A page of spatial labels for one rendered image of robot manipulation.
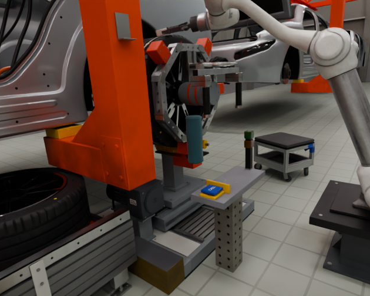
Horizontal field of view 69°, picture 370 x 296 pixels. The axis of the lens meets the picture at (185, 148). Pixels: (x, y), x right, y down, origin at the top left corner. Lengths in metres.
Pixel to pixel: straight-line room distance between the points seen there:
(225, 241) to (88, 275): 0.63
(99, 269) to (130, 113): 0.66
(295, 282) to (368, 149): 0.69
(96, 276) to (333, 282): 1.06
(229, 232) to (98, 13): 1.07
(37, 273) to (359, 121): 1.27
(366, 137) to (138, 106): 0.88
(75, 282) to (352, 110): 1.24
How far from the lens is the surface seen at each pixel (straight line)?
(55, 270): 1.16
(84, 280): 1.26
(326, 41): 1.15
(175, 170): 1.78
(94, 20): 1.11
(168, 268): 1.33
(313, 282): 1.52
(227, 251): 1.44
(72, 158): 1.43
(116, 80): 1.04
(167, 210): 1.69
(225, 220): 1.35
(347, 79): 1.20
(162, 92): 1.40
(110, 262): 1.30
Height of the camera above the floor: 0.97
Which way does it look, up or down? 16 degrees down
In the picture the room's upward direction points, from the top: 3 degrees counter-clockwise
